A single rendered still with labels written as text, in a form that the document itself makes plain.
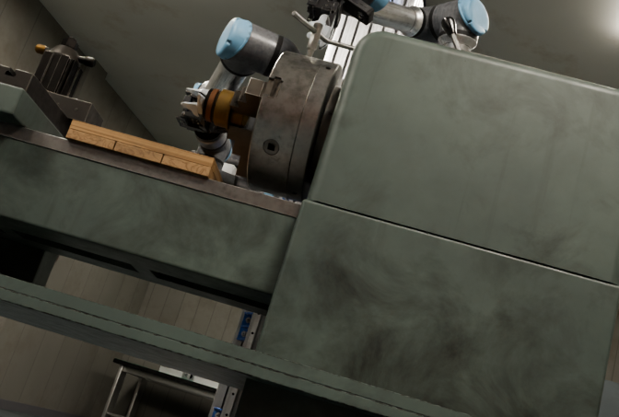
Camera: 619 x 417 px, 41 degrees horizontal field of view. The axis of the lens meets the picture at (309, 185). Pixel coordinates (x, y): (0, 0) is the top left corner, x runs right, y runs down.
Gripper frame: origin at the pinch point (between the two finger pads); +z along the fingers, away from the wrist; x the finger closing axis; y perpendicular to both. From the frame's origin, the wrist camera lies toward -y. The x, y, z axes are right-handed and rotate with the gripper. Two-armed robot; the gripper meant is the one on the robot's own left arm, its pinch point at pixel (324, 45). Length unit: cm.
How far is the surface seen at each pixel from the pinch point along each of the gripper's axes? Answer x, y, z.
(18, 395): -606, 262, -36
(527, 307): 16, -54, 63
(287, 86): 18.5, 0.6, 29.7
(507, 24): -208, -60, -237
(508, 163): 23, -45, 38
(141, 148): 15, 24, 52
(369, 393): 18, -31, 87
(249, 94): 15.7, 8.1, 32.1
